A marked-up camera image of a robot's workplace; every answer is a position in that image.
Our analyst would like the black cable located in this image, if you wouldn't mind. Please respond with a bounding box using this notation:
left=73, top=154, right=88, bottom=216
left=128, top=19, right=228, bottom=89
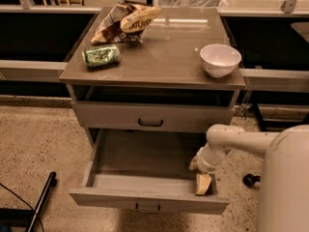
left=0, top=182, right=44, bottom=232

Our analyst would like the grey top drawer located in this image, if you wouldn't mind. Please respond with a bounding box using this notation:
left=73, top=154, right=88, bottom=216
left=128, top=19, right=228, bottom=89
left=71, top=101, right=235, bottom=132

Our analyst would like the black wheeled base leg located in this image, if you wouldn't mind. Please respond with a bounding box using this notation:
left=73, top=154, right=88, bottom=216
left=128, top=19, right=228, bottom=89
left=242, top=174, right=261, bottom=188

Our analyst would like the green soda can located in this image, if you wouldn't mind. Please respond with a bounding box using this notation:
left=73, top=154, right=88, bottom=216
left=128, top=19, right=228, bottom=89
left=82, top=44, right=120, bottom=68

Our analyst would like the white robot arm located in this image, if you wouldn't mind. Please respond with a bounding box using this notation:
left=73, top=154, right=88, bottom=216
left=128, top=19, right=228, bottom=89
left=189, top=124, right=309, bottom=232

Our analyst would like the grey drawer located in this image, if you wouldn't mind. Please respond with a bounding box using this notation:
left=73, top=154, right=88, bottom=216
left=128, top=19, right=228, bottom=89
left=70, top=130, right=229, bottom=215
left=71, top=101, right=235, bottom=132

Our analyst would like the black stand leg left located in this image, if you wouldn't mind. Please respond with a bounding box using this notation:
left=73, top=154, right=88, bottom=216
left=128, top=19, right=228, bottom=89
left=25, top=171, right=57, bottom=232

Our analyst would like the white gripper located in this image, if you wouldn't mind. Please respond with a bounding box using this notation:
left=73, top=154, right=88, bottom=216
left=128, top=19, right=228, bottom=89
left=188, top=147, right=222, bottom=195

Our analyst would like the crumpled chip bag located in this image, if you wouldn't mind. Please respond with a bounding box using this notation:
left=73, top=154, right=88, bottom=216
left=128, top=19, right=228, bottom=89
left=91, top=3, right=161, bottom=44

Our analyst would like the white bowl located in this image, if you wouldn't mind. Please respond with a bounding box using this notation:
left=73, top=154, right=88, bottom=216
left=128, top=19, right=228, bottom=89
left=200, top=43, right=241, bottom=78

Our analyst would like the grey drawer cabinet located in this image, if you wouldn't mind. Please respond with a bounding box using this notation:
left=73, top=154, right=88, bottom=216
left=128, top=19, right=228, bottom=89
left=60, top=8, right=245, bottom=141

